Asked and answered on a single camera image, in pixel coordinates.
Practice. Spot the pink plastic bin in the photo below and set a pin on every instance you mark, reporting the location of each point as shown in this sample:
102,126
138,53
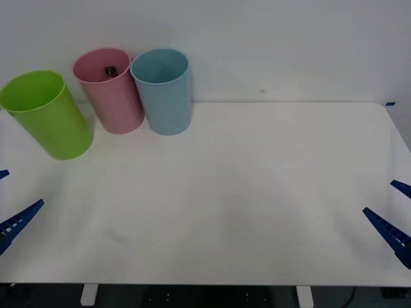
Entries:
115,102

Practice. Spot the pale blue plastic bin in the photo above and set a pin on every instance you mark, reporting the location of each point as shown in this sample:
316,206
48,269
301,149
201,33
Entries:
167,99

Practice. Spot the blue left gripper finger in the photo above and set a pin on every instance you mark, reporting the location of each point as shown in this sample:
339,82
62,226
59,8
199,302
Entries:
16,223
3,174

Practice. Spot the white table leg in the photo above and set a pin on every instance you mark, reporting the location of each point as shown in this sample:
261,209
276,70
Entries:
304,296
89,294

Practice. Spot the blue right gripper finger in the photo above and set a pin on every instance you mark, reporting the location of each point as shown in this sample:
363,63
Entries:
403,187
390,232

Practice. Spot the clear bottle with black cap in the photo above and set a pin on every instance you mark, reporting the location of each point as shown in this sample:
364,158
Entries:
110,71

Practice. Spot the green plastic bin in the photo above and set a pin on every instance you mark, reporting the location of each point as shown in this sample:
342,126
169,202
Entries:
51,122

